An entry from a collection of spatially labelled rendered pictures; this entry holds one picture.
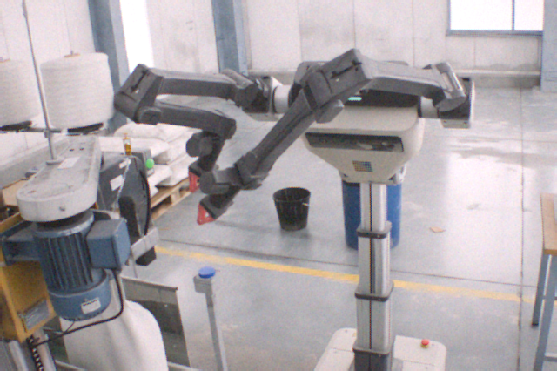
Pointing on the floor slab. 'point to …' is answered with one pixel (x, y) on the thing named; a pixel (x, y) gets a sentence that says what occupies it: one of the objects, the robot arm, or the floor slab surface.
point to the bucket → (292, 207)
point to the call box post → (216, 332)
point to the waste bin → (351, 191)
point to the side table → (545, 281)
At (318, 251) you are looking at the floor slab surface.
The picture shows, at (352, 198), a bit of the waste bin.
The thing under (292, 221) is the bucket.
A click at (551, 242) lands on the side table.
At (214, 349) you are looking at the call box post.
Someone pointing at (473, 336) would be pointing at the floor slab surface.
